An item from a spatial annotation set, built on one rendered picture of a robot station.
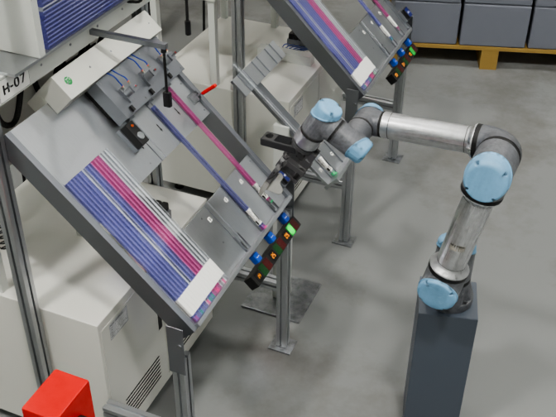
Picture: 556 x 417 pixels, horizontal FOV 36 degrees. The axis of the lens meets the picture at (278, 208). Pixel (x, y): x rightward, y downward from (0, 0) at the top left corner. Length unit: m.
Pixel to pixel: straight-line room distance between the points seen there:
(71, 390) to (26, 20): 0.90
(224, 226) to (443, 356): 0.81
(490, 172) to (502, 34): 3.15
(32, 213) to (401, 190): 1.88
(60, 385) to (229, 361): 1.20
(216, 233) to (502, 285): 1.54
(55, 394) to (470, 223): 1.14
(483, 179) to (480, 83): 3.01
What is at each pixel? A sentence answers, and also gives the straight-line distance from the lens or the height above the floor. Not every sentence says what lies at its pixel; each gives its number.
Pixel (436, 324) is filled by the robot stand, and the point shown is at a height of 0.51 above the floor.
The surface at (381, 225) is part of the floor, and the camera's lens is 3.92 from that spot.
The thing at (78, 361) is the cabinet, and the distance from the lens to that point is 2.70.
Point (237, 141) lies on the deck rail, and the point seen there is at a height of 0.89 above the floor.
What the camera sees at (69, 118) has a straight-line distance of 2.43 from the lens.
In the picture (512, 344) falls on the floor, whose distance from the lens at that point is 3.44.
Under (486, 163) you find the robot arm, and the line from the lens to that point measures 2.21.
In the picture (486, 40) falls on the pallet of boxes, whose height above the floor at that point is 0.19.
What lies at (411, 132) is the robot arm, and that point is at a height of 1.13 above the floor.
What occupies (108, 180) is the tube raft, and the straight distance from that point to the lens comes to 2.38.
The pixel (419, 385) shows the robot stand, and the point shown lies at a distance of 2.89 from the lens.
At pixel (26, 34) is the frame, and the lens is 2.23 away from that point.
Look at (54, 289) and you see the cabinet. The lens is 2.68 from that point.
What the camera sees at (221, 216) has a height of 0.81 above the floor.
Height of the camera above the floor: 2.34
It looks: 36 degrees down
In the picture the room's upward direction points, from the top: 1 degrees clockwise
